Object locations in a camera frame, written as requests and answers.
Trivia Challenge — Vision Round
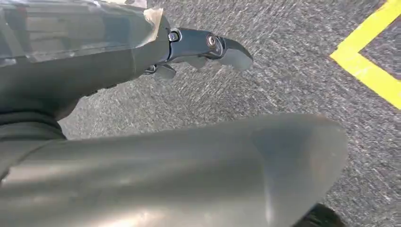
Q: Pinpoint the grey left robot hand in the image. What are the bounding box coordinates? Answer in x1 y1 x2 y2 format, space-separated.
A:
0 0 349 227

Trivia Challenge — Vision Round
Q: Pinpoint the black robot left foot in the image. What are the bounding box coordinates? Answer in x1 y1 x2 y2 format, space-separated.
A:
293 203 347 227

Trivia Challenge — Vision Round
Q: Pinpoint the intact yellow tape square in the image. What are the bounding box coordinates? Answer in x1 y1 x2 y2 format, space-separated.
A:
329 0 401 111

